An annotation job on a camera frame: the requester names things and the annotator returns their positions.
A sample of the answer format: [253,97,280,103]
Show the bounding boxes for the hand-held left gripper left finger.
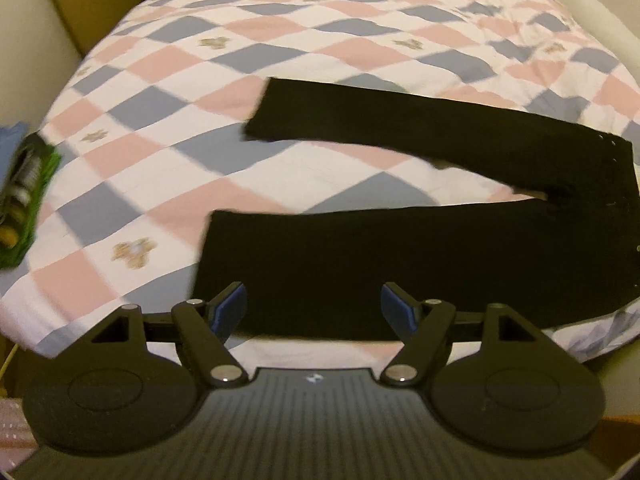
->
[90,281,249,389]

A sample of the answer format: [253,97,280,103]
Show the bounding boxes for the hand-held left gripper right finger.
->
[380,282,544,389]

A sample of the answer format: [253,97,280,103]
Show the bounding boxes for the black pants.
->
[192,76,640,341]

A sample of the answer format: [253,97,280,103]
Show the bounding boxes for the green packet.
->
[0,131,63,268]

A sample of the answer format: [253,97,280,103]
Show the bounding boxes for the pink patterned cloth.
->
[0,394,40,467]

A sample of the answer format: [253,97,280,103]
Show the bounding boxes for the checkered teddy bear quilt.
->
[0,0,640,367]

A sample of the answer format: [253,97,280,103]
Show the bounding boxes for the blue folded cloth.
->
[0,121,28,191]

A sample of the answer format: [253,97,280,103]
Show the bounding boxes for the brown cardboard box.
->
[42,0,151,59]

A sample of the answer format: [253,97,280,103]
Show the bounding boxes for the white padded headboard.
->
[554,0,640,68]

